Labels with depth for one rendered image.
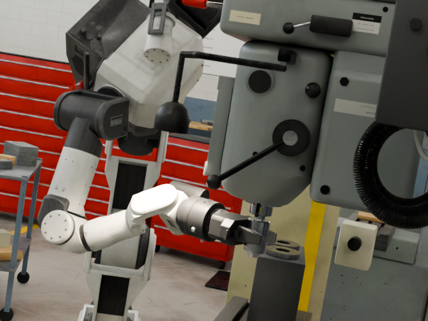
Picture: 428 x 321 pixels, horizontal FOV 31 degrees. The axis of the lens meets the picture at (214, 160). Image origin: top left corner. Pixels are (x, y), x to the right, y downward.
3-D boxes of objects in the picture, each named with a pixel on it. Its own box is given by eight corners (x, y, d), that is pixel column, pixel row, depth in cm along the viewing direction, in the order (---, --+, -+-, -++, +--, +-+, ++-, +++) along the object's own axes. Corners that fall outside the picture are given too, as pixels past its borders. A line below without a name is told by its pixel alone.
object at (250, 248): (262, 255, 158) (267, 227, 157) (240, 250, 159) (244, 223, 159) (267, 251, 162) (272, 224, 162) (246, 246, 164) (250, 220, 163)
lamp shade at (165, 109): (151, 127, 163) (155, 97, 162) (184, 131, 165) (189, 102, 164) (155, 130, 156) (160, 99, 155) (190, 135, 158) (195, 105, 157)
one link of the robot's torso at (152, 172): (90, 258, 236) (112, 108, 235) (146, 266, 238) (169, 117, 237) (86, 267, 221) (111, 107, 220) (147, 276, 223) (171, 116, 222)
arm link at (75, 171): (21, 234, 175) (53, 142, 179) (48, 241, 187) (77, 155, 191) (64, 248, 172) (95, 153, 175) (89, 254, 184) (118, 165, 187)
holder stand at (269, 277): (244, 328, 192) (258, 250, 190) (249, 304, 214) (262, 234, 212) (292, 337, 191) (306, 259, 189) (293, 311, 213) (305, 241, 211)
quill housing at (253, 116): (209, 197, 151) (235, 35, 148) (230, 186, 171) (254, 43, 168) (304, 216, 148) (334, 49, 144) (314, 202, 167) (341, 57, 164)
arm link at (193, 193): (182, 223, 164) (142, 209, 170) (200, 248, 172) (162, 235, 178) (207, 181, 169) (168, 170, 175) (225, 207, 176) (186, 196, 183)
